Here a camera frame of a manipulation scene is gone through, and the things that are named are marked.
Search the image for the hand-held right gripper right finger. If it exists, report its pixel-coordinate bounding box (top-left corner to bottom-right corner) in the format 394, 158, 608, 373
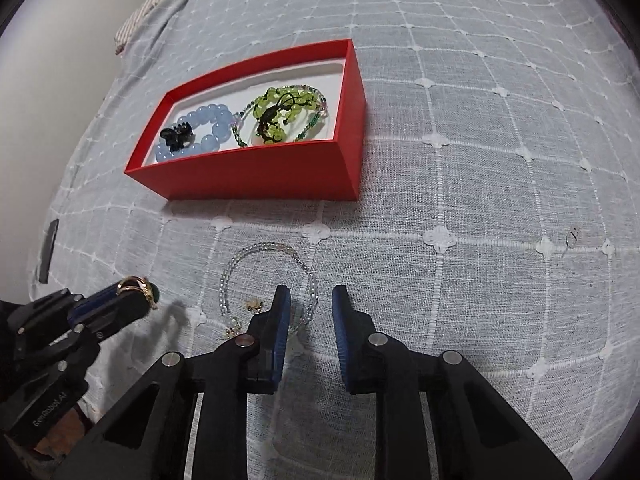
331, 284, 577, 480

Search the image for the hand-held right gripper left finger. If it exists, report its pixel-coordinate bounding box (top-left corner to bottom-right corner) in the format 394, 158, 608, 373
50, 284, 292, 480

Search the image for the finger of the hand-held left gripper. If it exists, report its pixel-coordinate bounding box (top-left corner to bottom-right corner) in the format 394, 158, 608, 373
9, 284, 125, 332
12, 291, 152, 376

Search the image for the gold ring with green stone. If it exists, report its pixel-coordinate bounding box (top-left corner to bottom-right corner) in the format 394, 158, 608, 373
117, 275, 161, 311

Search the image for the clear bead bracelet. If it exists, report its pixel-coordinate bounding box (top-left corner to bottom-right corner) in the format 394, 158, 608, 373
218, 241, 319, 339

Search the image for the red jewelry box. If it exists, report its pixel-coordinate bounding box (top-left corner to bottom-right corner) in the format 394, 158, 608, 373
124, 38, 368, 202

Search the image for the grey checked blanket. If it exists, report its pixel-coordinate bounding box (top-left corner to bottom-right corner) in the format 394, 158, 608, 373
0, 0, 640, 480

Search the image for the black hair clip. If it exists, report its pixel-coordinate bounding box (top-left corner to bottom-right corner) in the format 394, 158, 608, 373
159, 118, 194, 150

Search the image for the green bead tree ornament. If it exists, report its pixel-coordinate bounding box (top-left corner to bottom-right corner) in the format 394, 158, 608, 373
249, 87, 319, 146

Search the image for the striped pillow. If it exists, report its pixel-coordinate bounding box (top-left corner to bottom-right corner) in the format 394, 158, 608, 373
114, 0, 202, 56

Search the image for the green bead bracelet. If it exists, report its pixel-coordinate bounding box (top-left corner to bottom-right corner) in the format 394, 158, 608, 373
230, 83, 331, 150

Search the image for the pale blue bead bracelet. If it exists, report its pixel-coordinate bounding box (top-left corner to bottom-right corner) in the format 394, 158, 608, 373
152, 103, 236, 164

